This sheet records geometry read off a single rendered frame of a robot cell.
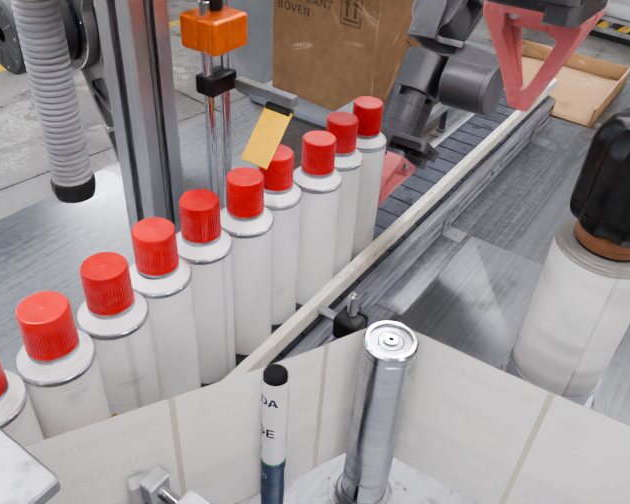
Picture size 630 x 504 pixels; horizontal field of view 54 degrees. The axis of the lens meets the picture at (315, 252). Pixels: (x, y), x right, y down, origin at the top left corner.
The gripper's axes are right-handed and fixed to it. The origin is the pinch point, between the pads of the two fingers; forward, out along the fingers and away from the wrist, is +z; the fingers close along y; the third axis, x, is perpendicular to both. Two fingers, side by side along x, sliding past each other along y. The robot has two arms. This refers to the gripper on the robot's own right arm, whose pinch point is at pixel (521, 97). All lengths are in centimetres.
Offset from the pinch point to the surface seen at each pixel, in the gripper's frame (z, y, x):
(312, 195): 15.1, 0.0, 17.8
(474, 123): 30, 58, 24
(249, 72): 99, 188, 190
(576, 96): 35, 96, 15
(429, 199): 27.0, 25.1, 15.9
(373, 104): 9.9, 12.4, 18.9
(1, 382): 12.7, -32.9, 17.7
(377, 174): 17.9, 12.2, 17.4
